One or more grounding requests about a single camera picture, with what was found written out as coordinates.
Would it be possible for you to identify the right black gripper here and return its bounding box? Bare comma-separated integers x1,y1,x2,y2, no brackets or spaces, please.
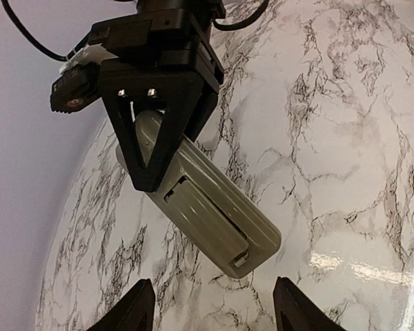
89,8,224,192

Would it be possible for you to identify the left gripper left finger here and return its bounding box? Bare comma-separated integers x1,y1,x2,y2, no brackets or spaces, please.
88,279,155,331

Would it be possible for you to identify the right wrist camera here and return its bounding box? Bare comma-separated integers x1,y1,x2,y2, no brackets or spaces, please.
50,62,101,114

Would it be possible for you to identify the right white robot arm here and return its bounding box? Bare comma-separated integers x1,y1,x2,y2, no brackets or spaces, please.
90,1,225,192

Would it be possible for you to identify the grey remote control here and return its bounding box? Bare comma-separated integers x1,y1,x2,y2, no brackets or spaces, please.
115,110,283,279

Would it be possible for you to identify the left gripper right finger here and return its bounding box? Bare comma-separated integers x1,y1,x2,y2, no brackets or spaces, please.
273,277,345,331

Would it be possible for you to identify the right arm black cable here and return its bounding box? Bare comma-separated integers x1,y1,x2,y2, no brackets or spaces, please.
0,0,270,63

